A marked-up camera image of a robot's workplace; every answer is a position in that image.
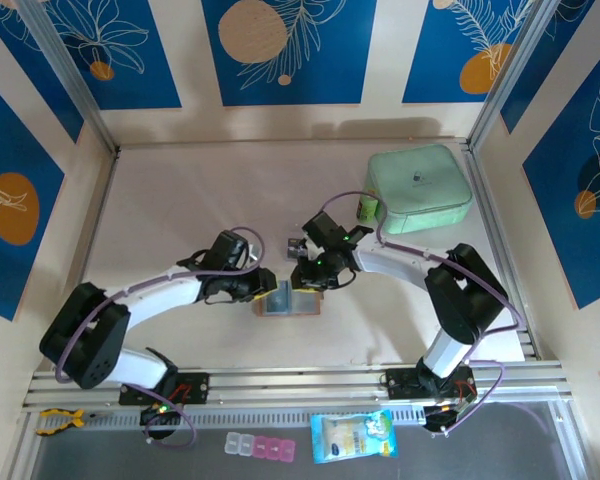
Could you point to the brown card holder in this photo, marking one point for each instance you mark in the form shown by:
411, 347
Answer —
300, 305

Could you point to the black credit card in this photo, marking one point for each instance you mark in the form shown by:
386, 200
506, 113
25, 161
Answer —
292, 248

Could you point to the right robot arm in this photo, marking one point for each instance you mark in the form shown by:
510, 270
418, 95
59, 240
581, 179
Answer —
390, 262

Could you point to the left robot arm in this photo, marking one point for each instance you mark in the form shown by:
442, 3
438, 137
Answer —
160, 300

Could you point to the small green bottle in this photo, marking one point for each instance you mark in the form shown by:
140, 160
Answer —
366, 210

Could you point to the mint green zip case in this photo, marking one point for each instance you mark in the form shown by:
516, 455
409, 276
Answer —
420, 185

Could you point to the blue white snack packet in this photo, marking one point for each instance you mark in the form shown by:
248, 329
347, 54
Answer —
350, 437

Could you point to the clear pink pill organizer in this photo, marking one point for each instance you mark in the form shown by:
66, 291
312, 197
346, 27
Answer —
260, 446

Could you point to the yellow black pliers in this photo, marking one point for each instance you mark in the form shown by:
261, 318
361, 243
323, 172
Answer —
75, 419

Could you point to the aluminium mounting rail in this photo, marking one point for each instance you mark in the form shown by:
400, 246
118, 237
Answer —
290, 382

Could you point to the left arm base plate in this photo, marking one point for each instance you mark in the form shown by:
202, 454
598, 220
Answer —
195, 387

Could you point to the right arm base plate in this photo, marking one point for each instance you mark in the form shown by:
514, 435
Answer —
400, 382

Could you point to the aluminium side rail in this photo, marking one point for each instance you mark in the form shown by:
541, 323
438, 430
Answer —
498, 250

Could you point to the aluminium frame post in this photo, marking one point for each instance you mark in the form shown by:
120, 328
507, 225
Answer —
514, 75
69, 75

